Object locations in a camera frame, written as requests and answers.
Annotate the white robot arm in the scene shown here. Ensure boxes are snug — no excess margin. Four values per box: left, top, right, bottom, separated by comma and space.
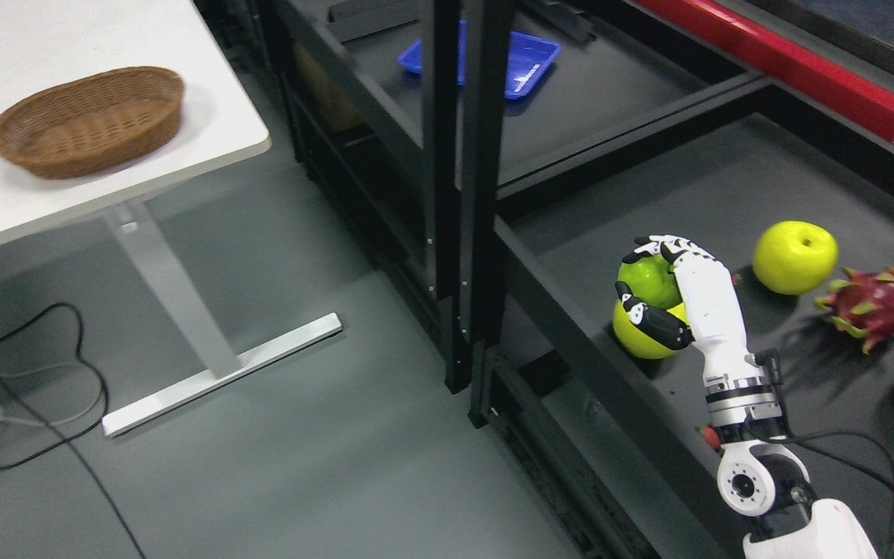
703, 349, 878, 558

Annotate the brown wicker basket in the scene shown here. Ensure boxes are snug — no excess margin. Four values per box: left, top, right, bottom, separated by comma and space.
0, 66, 185, 180

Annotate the yellow green apple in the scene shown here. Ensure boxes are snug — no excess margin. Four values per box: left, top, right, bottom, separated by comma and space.
751, 220, 840, 296

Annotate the black metal shelf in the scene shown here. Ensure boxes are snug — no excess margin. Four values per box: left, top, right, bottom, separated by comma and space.
224, 1, 894, 558

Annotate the red shelf beam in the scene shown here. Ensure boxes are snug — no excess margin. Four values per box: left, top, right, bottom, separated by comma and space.
640, 1, 894, 145

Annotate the blue plastic tray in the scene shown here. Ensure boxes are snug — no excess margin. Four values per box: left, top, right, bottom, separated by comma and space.
397, 20, 563, 102

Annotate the black floor cable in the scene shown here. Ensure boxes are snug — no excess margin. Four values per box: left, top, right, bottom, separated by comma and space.
0, 264, 149, 559

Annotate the yellow apple under hand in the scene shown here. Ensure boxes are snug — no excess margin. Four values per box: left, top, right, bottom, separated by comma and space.
612, 301, 680, 360

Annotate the pink dragon fruit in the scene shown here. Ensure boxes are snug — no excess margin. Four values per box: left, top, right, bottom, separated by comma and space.
813, 266, 894, 355

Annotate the white standing desk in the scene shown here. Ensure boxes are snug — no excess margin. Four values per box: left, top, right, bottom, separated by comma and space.
0, 1, 343, 436

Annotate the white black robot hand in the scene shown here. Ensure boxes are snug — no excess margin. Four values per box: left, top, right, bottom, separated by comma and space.
616, 234, 765, 395

